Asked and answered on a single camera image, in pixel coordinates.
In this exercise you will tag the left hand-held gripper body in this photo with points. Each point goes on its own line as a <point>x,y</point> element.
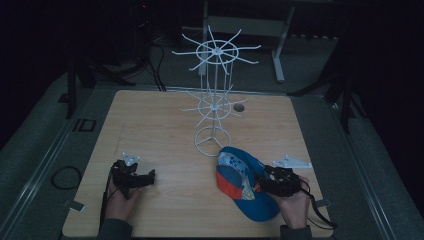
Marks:
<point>126,176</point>

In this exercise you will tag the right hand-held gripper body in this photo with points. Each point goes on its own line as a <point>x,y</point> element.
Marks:
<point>286,181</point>

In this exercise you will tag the blue and orange cap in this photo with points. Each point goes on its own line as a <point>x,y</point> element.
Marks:
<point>240,186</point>

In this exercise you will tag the person's right hand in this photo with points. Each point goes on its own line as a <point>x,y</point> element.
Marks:
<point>295,208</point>

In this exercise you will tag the person's left hand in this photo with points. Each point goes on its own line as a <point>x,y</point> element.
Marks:
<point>119,205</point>

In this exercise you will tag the grey tape strip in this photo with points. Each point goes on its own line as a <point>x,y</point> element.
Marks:
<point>75,206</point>
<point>322,203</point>

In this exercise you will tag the round grey table grommet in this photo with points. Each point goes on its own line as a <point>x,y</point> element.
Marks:
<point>238,107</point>

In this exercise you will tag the black metal stand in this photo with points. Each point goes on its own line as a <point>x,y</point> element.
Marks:
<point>346,100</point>
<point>71,90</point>

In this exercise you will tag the dark computer tower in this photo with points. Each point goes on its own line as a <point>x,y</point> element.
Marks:
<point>145,30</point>

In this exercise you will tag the black rectangular frame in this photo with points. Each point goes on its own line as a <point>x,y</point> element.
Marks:
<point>80,125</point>

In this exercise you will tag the white metal desk frame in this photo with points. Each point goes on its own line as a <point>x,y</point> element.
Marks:
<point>246,26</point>

